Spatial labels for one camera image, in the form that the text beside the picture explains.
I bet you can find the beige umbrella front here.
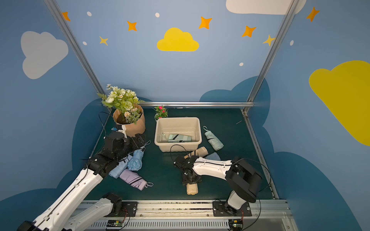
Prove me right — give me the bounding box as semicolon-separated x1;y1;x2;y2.
186;183;198;195

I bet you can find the sky blue umbrella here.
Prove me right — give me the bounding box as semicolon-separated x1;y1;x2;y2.
127;141;151;171

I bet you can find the tan umbrella with black strap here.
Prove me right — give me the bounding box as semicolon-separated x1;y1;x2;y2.
184;147;209;159

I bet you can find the blue-grey umbrella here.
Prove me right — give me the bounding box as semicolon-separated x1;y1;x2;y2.
205;152;221;161

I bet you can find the lilac umbrella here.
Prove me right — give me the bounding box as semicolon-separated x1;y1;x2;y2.
119;169;154;191

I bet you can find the pale blue umbrella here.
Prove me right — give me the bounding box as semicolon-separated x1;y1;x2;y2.
109;155;133;179

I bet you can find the mint umbrella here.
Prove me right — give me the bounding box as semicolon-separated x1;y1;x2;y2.
162;134;192;142
203;126;224;151

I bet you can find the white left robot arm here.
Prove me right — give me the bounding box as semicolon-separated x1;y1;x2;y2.
17;131;146;231

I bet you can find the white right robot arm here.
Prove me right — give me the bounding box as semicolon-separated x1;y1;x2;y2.
172;156;262;215

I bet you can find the beige plastic storage box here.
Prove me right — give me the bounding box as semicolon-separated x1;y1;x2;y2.
154;117;202;152

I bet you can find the tan pot with white flowers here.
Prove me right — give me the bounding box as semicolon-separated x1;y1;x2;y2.
97;84;145;137

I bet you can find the small pink flower pot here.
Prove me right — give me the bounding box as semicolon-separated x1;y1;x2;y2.
155;106;168;121

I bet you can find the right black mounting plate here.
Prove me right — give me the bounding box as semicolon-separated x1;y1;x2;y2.
212;200;252;217

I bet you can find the black mounting plate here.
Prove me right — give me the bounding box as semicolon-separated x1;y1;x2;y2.
103;193;138;217
212;200;252;217

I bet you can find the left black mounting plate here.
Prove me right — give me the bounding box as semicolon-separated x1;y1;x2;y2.
103;193;138;217

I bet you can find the right green circuit board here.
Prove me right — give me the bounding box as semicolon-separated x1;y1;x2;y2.
228;219;244;231

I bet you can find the green circuit board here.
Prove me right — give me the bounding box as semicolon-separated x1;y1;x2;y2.
105;219;125;231
228;219;244;231

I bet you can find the left green circuit board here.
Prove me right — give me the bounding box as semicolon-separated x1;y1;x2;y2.
105;219;125;231

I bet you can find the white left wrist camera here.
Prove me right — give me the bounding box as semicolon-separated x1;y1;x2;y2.
117;130;127;138

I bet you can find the aluminium frame back bar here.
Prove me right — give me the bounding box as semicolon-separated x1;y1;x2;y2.
140;102;254;108

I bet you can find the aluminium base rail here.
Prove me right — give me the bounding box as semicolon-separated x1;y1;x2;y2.
71;200;298;231

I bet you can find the aluminium frame left post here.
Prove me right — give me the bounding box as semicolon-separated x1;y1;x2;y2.
44;0;104;94

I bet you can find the aluminium frame post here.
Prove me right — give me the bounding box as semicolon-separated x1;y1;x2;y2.
246;0;300;107
44;0;104;94

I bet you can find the aluminium frame right post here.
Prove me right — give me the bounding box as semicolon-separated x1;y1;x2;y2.
246;0;300;107

